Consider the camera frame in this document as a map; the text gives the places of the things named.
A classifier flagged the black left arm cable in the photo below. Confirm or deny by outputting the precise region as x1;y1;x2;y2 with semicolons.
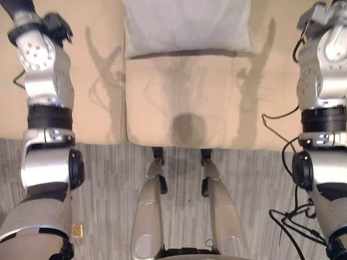
12;69;28;89

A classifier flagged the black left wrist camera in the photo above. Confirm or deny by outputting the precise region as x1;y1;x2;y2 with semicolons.
40;13;74;47

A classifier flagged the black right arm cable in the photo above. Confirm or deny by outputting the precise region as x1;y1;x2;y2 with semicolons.
261;107;330;260

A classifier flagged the silver robot leg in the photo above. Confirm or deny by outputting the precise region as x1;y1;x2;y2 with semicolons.
130;147;168;260
200;148;250;260

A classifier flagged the silver left robot leg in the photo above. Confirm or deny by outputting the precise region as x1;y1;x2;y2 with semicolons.
130;147;168;260

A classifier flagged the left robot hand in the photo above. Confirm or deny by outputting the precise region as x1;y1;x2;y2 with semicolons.
0;0;36;17

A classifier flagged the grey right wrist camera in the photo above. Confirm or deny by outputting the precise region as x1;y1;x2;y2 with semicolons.
297;2;341;31

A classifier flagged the yellow floor tag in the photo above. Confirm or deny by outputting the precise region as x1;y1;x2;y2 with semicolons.
71;223;84;237

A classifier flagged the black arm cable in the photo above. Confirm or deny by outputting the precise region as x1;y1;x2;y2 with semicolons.
261;107;330;260
12;69;28;89

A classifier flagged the silver right robot leg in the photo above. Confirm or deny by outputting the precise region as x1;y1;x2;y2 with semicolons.
200;148;250;260

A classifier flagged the light grey square cushion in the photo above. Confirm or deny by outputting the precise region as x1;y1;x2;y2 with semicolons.
121;0;253;60

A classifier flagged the black robot waist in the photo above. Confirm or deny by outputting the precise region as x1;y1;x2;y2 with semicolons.
162;246;222;260

